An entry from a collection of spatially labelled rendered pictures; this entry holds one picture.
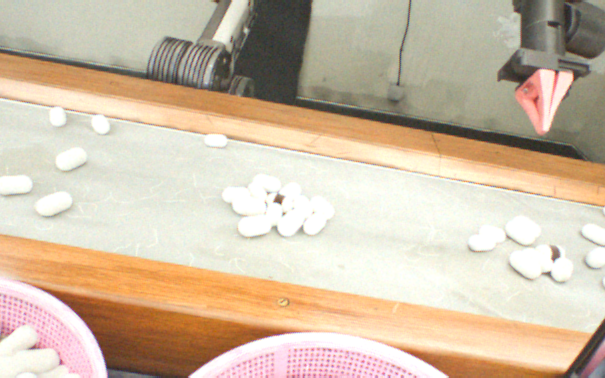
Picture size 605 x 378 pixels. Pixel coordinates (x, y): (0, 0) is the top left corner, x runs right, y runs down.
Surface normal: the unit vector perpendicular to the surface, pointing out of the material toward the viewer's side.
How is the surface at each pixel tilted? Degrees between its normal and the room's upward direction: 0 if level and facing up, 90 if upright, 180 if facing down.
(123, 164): 0
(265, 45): 86
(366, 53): 90
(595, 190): 45
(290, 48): 86
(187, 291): 0
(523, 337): 0
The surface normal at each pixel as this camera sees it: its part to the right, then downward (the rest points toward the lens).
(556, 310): 0.17, -0.83
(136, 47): -0.01, 0.51
